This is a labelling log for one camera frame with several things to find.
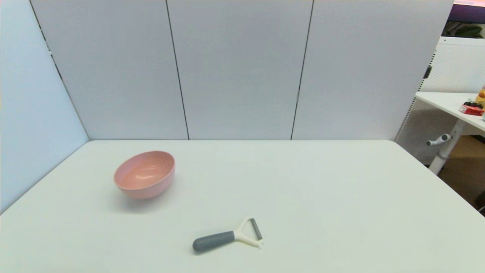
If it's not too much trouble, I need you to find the red box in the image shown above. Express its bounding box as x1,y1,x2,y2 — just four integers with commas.
459,103,485,116

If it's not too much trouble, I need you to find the white side desk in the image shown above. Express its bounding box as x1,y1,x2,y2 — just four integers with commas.
416,92,485,175

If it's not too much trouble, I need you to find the green plant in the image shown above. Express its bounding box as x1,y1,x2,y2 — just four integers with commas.
445,22,483,38

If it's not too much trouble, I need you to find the purple panel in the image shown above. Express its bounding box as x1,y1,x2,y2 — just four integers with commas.
448,3,485,23

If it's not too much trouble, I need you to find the grey desk crank handle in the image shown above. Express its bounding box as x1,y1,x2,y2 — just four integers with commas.
426,133,452,146

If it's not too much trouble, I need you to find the white perforated partition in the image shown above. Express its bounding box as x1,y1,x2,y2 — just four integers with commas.
395,36,485,165

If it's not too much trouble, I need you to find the grey-handled white peeler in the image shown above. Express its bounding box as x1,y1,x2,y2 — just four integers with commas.
192,217,264,253

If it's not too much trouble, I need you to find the pink plastic bowl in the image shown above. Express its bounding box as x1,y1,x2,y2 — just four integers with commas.
114,151,175,199

